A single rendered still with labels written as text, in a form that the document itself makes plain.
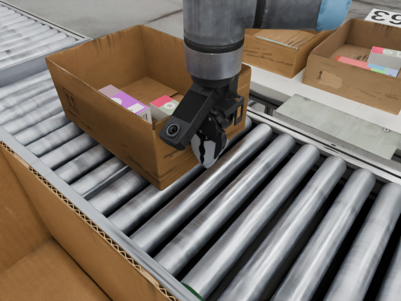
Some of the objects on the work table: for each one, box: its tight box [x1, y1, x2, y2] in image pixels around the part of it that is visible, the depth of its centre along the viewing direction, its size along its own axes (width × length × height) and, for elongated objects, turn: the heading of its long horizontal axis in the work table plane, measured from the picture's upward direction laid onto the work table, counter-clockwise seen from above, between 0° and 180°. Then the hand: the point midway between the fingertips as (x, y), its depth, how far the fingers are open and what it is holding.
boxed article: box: [367, 46, 401, 70], centre depth 102 cm, size 6×10×5 cm, turn 61°
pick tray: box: [242, 26, 340, 79], centre depth 111 cm, size 28×38×10 cm
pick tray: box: [302, 18, 401, 115], centre depth 96 cm, size 28×38×10 cm
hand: (203, 164), depth 61 cm, fingers closed
